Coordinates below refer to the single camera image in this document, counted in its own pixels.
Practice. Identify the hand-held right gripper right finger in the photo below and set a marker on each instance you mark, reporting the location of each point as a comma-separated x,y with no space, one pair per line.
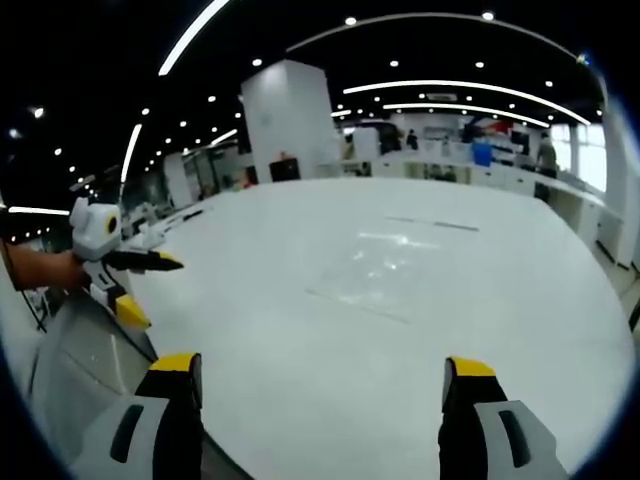
480,430

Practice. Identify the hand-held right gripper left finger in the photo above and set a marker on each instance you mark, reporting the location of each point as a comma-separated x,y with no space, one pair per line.
150,435

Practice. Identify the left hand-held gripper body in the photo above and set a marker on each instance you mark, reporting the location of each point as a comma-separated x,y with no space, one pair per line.
92,230

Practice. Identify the clear resealable bag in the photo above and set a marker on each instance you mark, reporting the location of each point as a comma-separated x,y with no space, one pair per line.
390,270

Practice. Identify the person's left hand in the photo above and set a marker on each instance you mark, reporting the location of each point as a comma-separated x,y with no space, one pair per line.
75,272

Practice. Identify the black pen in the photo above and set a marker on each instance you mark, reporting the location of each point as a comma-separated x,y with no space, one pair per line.
186,217

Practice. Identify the ceiling light strip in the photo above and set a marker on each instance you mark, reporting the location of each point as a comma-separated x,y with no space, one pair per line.
192,35
131,152
465,89

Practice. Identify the black box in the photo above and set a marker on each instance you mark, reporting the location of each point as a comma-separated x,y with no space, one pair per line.
285,170

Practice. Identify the white square pillar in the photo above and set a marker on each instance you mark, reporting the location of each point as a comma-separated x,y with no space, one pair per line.
290,120

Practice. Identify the blue box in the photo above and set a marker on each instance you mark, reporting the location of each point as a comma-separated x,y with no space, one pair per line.
482,152

